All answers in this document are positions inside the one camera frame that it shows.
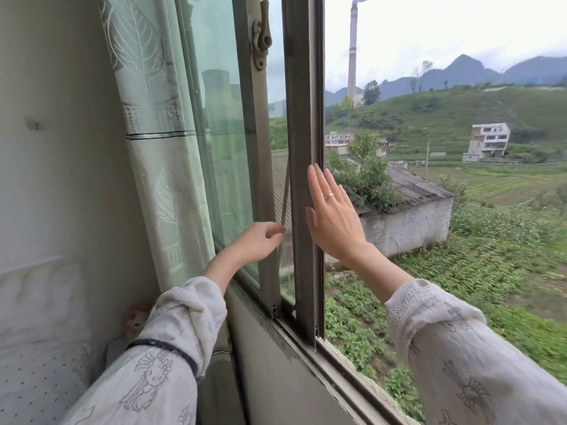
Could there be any person's left hand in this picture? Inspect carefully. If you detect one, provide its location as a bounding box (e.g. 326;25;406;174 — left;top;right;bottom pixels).
227;221;287;267

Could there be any person's right hand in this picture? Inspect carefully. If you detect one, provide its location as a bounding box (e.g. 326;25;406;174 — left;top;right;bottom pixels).
306;163;368;264

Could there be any grey sliding window screen frame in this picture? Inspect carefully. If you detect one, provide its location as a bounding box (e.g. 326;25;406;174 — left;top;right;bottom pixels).
281;0;327;350

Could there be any person's left forearm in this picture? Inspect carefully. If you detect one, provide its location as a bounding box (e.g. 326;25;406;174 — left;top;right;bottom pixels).
60;249;242;425

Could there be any person's right forearm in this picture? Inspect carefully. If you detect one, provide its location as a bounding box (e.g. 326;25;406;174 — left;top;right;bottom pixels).
339;242;567;425

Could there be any leafy green tree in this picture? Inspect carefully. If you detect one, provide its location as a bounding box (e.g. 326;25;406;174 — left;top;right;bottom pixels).
327;130;403;214

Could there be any beige flat-roofed house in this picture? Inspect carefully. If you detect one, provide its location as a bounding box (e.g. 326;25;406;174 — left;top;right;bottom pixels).
325;131;390;158

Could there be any grey-roofed brick shed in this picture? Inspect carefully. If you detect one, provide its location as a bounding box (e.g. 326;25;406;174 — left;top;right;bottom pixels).
270;149;455;281

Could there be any dark hilltop tree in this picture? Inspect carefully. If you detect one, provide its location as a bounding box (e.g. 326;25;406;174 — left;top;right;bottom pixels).
363;80;382;106

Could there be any grey glass window sash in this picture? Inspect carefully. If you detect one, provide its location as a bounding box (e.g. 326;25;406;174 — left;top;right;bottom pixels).
174;0;286;320

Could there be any tall striped smokestack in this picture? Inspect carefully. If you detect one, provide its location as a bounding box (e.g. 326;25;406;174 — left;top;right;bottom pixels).
346;0;376;107

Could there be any grey window sill track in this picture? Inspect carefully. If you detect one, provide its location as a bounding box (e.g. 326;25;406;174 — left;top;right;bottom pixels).
224;279;421;425

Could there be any bare thin tree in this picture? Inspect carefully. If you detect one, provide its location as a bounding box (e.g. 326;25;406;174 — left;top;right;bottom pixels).
414;60;434;91

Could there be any pale green leaf-print curtain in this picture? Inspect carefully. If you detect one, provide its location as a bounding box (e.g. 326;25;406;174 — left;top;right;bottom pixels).
96;0;219;302

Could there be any white multi-storey house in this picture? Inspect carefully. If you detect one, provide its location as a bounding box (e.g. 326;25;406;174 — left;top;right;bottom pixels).
462;123;511;163

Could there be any small pink plush toy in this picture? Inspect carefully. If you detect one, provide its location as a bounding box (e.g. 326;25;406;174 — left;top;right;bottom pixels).
121;304;155;339

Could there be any grey metal window latch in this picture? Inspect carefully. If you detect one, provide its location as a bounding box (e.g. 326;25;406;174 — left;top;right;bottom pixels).
251;0;273;71

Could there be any white padded headboard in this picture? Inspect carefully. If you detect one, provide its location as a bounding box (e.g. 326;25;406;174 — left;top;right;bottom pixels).
0;256;91;350

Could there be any white dotted bed sheet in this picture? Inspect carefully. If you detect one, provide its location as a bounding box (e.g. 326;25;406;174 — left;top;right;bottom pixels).
0;341;95;425

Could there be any black elastic hair tie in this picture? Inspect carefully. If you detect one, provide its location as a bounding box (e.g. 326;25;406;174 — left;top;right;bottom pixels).
125;338;199;377

